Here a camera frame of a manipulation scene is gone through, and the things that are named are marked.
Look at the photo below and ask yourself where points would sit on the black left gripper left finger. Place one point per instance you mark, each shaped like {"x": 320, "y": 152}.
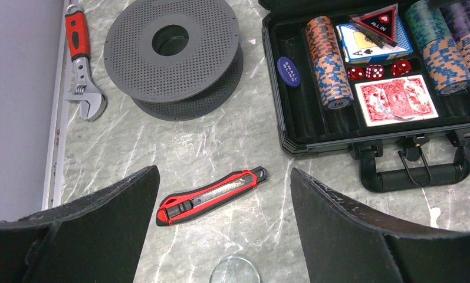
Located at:
{"x": 96, "y": 238}

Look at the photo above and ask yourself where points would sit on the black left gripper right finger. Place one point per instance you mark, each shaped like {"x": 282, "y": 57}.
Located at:
{"x": 344, "y": 240}

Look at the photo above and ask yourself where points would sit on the grey poker chip stack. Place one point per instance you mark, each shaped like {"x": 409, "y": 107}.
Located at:
{"x": 333, "y": 82}

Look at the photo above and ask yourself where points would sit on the black poker set case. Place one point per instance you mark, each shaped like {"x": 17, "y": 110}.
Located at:
{"x": 393, "y": 157}

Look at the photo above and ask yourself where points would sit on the blue small blind button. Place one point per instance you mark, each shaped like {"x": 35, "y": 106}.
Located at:
{"x": 288, "y": 72}

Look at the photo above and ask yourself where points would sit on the red triangle token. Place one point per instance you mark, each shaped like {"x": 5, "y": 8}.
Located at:
{"x": 378, "y": 31}
{"x": 386, "y": 13}

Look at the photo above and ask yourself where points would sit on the orange poker chip stack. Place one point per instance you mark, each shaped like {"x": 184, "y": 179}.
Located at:
{"x": 321, "y": 37}

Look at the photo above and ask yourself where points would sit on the red black utility knife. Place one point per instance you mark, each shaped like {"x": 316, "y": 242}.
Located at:
{"x": 186, "y": 206}

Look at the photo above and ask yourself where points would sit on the red adjustable wrench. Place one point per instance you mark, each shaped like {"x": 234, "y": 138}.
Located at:
{"x": 83, "y": 92}

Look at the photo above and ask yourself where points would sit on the red playing card deck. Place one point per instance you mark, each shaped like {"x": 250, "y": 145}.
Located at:
{"x": 367, "y": 95}

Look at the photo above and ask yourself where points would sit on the red die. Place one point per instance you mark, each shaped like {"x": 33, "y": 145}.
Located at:
{"x": 401, "y": 67}
{"x": 356, "y": 73}
{"x": 374, "y": 72}

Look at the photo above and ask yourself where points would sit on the black filament spool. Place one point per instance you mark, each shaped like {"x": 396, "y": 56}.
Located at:
{"x": 177, "y": 60}

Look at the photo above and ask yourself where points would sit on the blue playing card deck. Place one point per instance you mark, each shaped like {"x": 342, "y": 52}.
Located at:
{"x": 358, "y": 48}

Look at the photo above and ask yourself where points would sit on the green orange chip stack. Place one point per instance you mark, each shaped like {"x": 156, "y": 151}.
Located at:
{"x": 443, "y": 60}

